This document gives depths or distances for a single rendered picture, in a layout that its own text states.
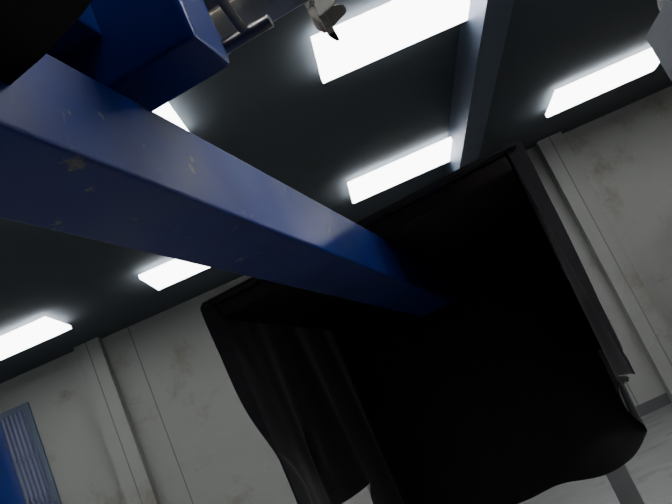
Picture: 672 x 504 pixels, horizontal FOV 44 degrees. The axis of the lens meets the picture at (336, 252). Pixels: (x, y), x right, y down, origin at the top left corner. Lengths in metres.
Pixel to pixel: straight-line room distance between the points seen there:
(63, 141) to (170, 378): 9.32
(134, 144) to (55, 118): 0.07
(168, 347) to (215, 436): 1.14
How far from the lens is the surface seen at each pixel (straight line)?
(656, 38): 1.72
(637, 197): 10.01
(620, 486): 1.70
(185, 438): 9.61
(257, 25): 0.70
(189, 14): 0.50
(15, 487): 0.18
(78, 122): 0.42
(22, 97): 0.39
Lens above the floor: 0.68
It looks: 14 degrees up
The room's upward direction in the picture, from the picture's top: 24 degrees counter-clockwise
